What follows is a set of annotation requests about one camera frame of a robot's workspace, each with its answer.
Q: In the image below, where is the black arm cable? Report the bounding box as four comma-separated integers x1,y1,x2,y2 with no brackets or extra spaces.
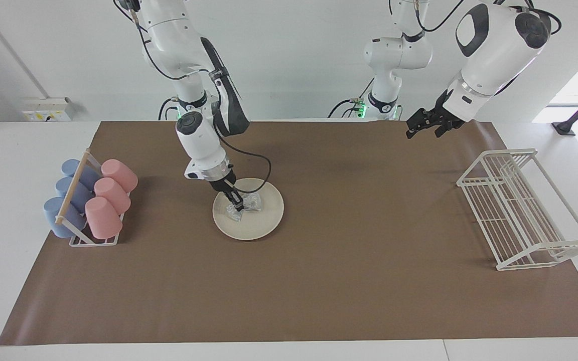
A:
388,0,562,36
113,0,272,195

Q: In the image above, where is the pink plastic cup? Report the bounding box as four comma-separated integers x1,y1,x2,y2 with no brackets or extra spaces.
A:
94,177,131,215
101,159,138,194
85,197,123,240

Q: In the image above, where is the black base cable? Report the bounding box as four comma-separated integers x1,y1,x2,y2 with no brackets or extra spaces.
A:
158,97,179,121
328,78,370,119

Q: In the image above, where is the blue plastic cup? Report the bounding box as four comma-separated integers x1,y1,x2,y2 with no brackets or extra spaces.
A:
43,197,87,238
55,176,94,214
61,159,101,191

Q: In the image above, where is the crinkled clear plastic bag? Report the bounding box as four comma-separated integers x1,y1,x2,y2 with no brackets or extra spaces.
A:
225,195,263,222

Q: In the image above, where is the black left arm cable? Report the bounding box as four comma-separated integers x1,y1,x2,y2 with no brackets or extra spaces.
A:
388,0,562,36

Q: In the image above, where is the black right base cable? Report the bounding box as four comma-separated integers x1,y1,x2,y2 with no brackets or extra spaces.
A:
158,97,179,121

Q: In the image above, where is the white wire dish rack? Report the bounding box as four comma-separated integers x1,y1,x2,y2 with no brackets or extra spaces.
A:
457,148,578,271

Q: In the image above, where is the cup rack with wooden handle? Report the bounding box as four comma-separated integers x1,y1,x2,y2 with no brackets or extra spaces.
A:
55,148,129,247

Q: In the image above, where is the white wall socket box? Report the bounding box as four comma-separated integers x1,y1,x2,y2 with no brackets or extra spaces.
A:
22,97,75,122

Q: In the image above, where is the black left base cable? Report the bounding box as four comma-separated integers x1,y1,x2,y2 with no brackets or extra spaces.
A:
328,78,370,119

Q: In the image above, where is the brown table mat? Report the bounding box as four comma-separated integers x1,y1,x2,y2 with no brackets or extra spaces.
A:
0,120,578,346

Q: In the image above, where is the cream round plate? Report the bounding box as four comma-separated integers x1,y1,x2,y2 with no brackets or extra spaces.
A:
212,177,285,241

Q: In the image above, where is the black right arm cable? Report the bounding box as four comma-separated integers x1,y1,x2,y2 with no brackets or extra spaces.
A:
113,0,272,195

